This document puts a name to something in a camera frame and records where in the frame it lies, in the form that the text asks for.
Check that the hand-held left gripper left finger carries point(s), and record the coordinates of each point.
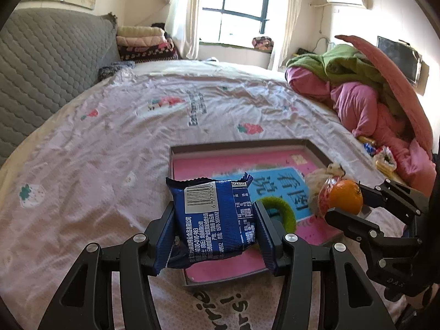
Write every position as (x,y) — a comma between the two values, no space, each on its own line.
(165,237)

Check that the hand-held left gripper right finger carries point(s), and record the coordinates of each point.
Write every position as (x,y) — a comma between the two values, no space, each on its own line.
(264,233)

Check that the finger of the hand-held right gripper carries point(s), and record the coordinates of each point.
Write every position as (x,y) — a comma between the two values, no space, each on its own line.
(373,196)
(350,225)

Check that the orange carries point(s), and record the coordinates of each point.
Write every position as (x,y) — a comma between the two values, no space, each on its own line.
(345,197)

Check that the green fuzzy scrunchie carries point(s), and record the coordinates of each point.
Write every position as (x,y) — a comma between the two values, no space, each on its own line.
(282,206)

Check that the blue snack packet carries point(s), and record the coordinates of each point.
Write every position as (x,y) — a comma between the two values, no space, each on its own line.
(213,220)

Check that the cream organza scrunchie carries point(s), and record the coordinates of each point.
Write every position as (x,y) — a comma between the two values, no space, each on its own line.
(313,182)

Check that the pink box lid tray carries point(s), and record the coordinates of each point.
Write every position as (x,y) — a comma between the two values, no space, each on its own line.
(240,144)

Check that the yellow snack packets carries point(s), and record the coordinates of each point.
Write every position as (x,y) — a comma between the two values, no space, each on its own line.
(381,163)

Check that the white red frilly scrunchie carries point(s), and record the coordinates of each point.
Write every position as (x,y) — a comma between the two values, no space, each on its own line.
(388,154)

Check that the small blue yellow packet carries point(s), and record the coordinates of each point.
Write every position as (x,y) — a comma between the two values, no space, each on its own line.
(367,144)

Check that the pink quilt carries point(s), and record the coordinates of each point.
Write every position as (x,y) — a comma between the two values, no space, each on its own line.
(354,103)

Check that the salmon pink pad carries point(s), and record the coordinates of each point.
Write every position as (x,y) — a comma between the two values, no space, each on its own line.
(395,82)

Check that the green blanket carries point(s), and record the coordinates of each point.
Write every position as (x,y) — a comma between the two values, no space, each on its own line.
(343,65)

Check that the black television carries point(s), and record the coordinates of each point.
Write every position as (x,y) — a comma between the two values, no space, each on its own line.
(395,55)

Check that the dark blue patterned cloth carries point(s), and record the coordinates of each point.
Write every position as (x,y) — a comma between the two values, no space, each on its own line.
(115,71)

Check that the dark patterned folded blanket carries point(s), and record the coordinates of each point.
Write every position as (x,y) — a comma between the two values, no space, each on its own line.
(147,54)

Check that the patterned cushion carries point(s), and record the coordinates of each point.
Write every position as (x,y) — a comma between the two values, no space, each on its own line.
(263,43)

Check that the white curtain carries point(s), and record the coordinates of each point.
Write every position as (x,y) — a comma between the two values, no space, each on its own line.
(287,20)
(184,17)

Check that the pink folded blanket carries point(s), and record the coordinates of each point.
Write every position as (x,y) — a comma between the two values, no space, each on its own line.
(144,41)

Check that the cream folded blanket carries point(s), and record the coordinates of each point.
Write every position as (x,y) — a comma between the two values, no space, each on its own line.
(139,31)

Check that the dark framed window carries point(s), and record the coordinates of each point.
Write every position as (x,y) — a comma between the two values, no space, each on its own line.
(240,27)

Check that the dark clothing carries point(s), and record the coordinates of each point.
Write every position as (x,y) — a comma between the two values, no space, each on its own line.
(158,26)

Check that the grey quilted headboard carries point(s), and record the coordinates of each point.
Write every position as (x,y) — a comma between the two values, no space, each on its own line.
(51,58)

